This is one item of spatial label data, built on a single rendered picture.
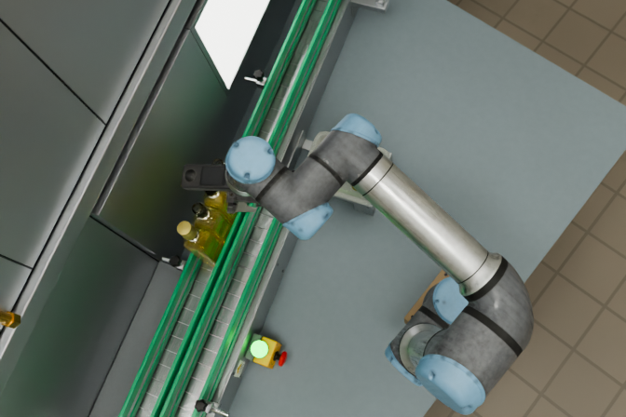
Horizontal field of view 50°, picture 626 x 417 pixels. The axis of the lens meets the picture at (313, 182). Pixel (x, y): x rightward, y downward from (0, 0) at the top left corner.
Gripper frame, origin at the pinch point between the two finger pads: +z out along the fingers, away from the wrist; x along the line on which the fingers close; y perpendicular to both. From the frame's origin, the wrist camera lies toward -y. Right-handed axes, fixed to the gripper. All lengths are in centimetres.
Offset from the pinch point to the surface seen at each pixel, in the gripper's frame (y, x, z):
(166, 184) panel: -15.5, 5.7, 28.2
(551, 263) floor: 123, 3, 101
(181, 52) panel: -14.2, 32.9, 9.0
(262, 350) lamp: 13, -33, 40
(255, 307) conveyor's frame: 9.8, -22.2, 39.3
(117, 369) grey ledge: -24, -41, 47
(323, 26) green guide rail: 22, 58, 40
